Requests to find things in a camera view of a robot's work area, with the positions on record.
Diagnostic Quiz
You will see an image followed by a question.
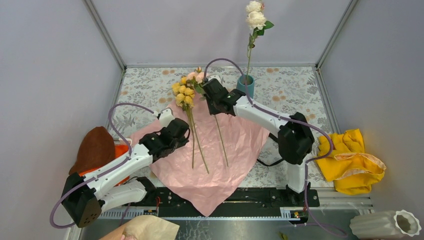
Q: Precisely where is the peach rose stem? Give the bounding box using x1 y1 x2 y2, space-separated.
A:
186 66 230 168

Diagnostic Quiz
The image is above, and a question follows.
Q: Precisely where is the yellow rose stem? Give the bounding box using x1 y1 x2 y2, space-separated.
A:
171 75 210 174

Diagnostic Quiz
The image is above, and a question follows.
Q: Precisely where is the pink tissue paper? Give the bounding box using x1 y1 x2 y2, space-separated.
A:
132 96 270 217

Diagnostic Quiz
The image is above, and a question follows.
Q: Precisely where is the black ribbon gold lettering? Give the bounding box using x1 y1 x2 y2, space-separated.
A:
256 133 283 167

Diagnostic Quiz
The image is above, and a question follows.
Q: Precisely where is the white rose stem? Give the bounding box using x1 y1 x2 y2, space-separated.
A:
243 0 275 85

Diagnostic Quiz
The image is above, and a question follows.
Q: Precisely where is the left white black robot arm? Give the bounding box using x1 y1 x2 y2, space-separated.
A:
59 118 190 228

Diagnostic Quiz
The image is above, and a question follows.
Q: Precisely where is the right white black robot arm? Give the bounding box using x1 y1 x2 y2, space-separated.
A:
202 78 315 206

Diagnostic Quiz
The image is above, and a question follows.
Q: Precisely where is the teal ceramic vase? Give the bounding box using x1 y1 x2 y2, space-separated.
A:
236 75 255 99

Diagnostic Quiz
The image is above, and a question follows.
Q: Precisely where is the white ribbed vase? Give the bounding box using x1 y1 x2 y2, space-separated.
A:
349 210 422 240

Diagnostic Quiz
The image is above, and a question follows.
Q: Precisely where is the white plastic basket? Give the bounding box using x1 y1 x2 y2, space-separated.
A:
113 137 133 146

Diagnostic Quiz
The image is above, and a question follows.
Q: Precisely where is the orange cloth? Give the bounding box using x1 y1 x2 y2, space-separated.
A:
78 144 130 187

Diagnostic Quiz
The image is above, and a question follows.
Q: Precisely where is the brown cloth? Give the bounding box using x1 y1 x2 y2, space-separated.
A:
68 126 115 175

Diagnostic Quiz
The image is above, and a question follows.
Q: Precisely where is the floral patterned table mat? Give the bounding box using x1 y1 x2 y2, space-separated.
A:
114 66 333 188

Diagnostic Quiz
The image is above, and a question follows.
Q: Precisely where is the brown paper bag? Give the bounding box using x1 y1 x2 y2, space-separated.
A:
100 215 180 240

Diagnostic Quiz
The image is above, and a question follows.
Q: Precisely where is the yellow cloth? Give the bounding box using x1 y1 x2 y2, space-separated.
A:
315 129 387 196

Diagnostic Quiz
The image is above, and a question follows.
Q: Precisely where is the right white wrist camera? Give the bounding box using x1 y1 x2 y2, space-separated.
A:
207 74 223 84

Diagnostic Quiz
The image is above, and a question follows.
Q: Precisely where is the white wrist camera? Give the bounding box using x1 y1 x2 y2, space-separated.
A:
207 74 223 84
153 107 175 127

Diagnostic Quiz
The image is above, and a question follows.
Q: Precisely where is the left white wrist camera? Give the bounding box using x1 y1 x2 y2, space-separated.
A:
153 107 175 127

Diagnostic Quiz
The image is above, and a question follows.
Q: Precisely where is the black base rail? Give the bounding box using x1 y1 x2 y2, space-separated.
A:
131 187 306 218

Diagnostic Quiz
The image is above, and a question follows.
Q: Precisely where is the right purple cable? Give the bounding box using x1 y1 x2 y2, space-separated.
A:
203 58 349 239

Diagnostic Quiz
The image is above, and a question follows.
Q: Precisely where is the purple cable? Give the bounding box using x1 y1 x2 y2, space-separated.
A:
49 102 157 229
203 58 349 239

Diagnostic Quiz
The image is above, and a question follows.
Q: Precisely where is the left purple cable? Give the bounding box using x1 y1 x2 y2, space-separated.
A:
49 102 157 229

